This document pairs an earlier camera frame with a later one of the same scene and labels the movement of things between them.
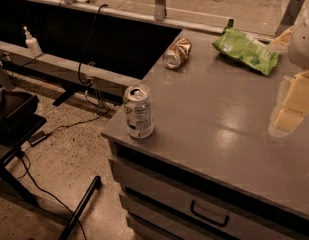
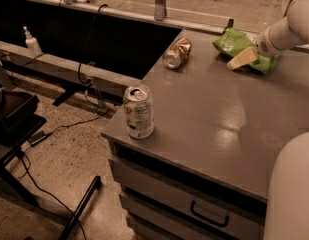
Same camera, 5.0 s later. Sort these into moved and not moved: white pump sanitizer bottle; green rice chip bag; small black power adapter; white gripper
Moved: white gripper
Not moved: small black power adapter; green rice chip bag; white pump sanitizer bottle
